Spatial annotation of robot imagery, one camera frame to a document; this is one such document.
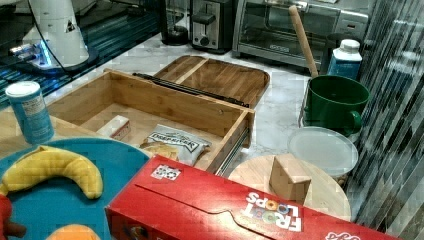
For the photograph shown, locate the bamboo wooden drawer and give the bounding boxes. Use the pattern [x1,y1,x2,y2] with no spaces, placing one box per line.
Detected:
[48,69,255,175]

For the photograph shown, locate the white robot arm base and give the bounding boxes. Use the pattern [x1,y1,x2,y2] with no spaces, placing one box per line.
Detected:
[9,0,98,74]

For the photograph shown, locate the dark wooden tray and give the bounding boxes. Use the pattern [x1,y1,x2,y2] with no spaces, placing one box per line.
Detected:
[155,55,270,108]

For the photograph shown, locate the white Deep River chip bag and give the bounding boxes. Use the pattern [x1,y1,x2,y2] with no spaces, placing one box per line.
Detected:
[140,124,212,166]

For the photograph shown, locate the red Froot Loops cereal box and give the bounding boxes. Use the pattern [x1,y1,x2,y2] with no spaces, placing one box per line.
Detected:
[106,155,400,240]

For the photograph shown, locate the black blender base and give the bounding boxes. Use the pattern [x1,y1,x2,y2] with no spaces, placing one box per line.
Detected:
[160,0,191,47]

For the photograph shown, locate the small white red box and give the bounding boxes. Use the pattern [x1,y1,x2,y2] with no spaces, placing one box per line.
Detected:
[97,115,131,140]

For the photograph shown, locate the wooden block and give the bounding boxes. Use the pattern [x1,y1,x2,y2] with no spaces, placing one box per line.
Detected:
[269,154,311,204]

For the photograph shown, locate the silver black toaster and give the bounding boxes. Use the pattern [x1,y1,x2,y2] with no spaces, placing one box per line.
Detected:
[190,0,238,54]

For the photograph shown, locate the stainless steel toaster oven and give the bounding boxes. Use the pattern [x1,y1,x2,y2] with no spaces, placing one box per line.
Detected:
[233,0,371,68]

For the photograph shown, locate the green plastic pitcher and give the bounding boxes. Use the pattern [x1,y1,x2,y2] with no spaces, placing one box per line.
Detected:
[301,75,370,137]

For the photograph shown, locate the round wooden board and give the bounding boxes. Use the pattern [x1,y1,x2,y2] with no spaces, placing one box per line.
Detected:
[229,155,351,221]

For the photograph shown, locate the wooden rolling pin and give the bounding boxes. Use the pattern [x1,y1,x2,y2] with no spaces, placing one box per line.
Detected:
[289,5,318,78]

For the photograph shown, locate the blue bottle white cap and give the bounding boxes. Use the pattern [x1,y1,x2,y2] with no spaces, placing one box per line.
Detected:
[327,39,362,80]

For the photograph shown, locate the yellow banana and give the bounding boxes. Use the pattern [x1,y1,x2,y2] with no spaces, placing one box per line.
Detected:
[1,145,103,199]

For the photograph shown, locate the orange fruit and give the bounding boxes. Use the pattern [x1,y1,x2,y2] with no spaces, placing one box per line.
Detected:
[46,224,101,240]

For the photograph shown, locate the blue cylindrical canister white lid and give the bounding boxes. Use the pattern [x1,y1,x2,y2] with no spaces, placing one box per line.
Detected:
[5,81,54,144]

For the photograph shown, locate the blue round plate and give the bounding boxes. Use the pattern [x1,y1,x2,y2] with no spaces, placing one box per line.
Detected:
[7,138,148,240]

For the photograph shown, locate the red toy fruit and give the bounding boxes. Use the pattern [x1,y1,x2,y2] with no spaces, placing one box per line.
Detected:
[0,195,27,240]

